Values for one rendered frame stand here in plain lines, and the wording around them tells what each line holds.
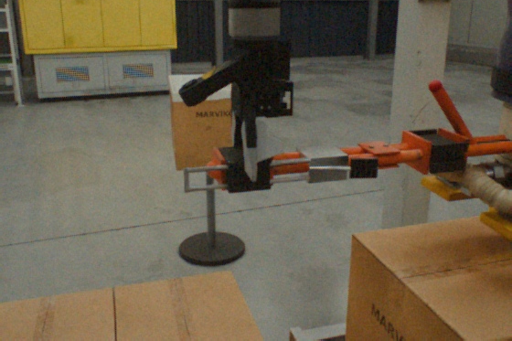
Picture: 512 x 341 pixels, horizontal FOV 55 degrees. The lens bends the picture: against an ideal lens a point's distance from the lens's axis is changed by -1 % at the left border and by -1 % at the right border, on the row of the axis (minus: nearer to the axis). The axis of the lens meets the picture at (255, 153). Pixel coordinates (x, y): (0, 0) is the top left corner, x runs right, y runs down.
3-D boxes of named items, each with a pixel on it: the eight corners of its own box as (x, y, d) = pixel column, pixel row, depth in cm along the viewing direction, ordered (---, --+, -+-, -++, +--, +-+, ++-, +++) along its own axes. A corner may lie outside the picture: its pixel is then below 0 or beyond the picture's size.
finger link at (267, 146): (289, 177, 74) (282, 116, 75) (250, 181, 73) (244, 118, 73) (282, 178, 77) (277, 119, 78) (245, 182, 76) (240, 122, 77)
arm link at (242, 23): (234, 8, 69) (223, 7, 76) (235, 42, 70) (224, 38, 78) (286, 8, 71) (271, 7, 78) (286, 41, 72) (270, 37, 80)
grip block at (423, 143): (435, 155, 96) (439, 125, 94) (469, 172, 87) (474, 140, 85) (397, 159, 94) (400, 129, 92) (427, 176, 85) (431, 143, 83)
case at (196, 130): (171, 140, 310) (168, 75, 298) (236, 136, 317) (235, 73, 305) (176, 171, 253) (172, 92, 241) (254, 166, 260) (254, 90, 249)
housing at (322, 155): (332, 167, 89) (333, 143, 87) (348, 181, 83) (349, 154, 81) (294, 171, 87) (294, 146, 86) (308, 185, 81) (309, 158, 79)
